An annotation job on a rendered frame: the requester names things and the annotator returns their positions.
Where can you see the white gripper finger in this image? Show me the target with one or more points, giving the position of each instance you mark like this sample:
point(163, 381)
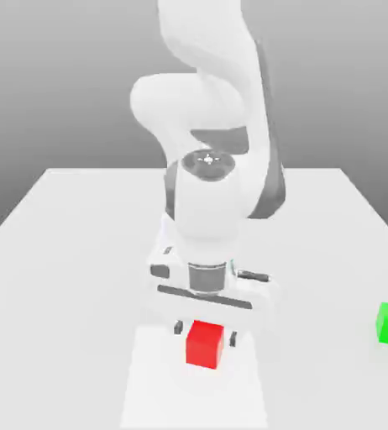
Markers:
point(178, 327)
point(233, 338)

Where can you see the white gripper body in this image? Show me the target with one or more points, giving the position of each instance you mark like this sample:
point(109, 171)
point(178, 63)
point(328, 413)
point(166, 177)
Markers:
point(210, 307)

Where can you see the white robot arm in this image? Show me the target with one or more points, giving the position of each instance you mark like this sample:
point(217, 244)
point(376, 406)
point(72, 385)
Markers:
point(207, 201)

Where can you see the small red cube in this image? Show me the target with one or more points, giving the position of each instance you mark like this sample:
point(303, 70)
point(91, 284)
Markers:
point(202, 346)

